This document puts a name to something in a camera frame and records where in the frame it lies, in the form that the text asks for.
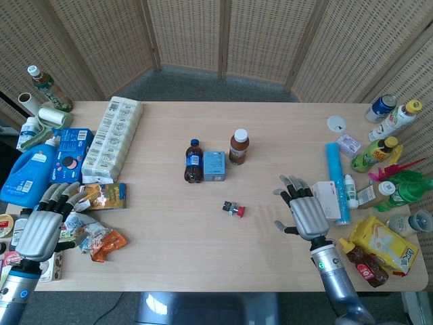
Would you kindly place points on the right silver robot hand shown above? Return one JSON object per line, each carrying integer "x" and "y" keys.
{"x": 308, "y": 216}

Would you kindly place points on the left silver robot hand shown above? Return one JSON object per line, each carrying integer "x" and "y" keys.
{"x": 37, "y": 233}

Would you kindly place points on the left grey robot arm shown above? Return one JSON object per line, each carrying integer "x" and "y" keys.
{"x": 15, "y": 291}

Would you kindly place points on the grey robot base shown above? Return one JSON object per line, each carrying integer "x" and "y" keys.
{"x": 209, "y": 309}

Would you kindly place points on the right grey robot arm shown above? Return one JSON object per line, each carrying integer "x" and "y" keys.
{"x": 335, "y": 274}

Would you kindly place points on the dark bottle white label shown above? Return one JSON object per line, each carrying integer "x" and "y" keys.
{"x": 19, "y": 228}

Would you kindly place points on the white cardboard box red print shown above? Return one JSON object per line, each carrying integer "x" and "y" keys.
{"x": 326, "y": 199}

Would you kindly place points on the red and white cup lid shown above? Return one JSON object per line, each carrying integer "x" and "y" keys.
{"x": 6, "y": 225}

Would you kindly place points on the beige cookie box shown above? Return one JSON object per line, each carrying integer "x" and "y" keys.
{"x": 54, "y": 265}

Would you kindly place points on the pink and red packet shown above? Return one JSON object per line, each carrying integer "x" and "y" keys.
{"x": 9, "y": 260}

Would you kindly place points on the white crinkled snack bag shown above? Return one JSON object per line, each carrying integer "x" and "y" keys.
{"x": 84, "y": 230}

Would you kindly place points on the small white green bottle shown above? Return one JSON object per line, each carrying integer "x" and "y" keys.
{"x": 351, "y": 191}

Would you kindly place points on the light blue tube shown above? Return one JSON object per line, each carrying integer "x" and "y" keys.
{"x": 338, "y": 169}

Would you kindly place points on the blue detergent bottle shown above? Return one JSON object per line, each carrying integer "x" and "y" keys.
{"x": 27, "y": 172}

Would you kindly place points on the tea bottle white label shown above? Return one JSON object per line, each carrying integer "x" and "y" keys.
{"x": 373, "y": 194}

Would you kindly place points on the orange snack bag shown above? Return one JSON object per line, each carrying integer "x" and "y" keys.
{"x": 110, "y": 245}

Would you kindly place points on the yellow and blue snack box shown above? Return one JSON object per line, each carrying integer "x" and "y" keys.
{"x": 105, "y": 196}

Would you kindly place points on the honey bottle yellow cap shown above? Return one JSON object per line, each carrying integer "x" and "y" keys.
{"x": 367, "y": 267}

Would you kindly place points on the yellow Lipton tea bag pack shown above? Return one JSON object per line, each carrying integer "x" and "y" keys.
{"x": 382, "y": 243}

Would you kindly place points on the small purple box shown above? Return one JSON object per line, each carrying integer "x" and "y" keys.
{"x": 348, "y": 145}

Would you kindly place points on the blue Oreo cookie box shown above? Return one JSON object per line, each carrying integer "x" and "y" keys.
{"x": 71, "y": 155}

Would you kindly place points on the green bottle yellow label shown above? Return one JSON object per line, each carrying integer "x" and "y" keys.
{"x": 372, "y": 155}

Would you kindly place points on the pink feather shuttlecock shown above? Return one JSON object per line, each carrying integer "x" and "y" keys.
{"x": 389, "y": 171}

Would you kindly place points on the brown tea bottle white cap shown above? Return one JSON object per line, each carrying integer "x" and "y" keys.
{"x": 240, "y": 149}

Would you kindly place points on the white round disc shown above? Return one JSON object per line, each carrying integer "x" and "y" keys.
{"x": 337, "y": 123}

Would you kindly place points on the pale jar grey cap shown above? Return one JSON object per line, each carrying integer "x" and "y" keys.
{"x": 409, "y": 223}

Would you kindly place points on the small white bottle blue label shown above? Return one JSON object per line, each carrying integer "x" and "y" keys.
{"x": 27, "y": 130}

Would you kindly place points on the green soda bottle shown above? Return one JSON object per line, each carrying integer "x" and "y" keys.
{"x": 409, "y": 189}

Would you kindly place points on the light blue cardboard box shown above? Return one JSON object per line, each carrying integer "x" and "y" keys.
{"x": 214, "y": 166}

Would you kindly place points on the green lint roller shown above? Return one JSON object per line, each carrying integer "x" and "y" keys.
{"x": 54, "y": 118}

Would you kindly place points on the long white tissue pack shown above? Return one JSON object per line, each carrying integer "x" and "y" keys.
{"x": 111, "y": 139}

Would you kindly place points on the small cola bottle blue cap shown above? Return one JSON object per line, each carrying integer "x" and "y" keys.
{"x": 193, "y": 162}

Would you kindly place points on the white bottle yellow cap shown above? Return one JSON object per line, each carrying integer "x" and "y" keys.
{"x": 392, "y": 122}

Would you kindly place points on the blue and silver drink can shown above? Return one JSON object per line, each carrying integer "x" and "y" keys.
{"x": 380, "y": 108}

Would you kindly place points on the white paper refill roll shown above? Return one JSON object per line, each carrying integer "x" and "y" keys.
{"x": 28, "y": 101}

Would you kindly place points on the green label tea bottle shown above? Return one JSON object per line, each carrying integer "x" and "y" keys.
{"x": 50, "y": 89}

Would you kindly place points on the woven wooden folding screen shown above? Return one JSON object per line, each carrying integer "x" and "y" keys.
{"x": 189, "y": 34}

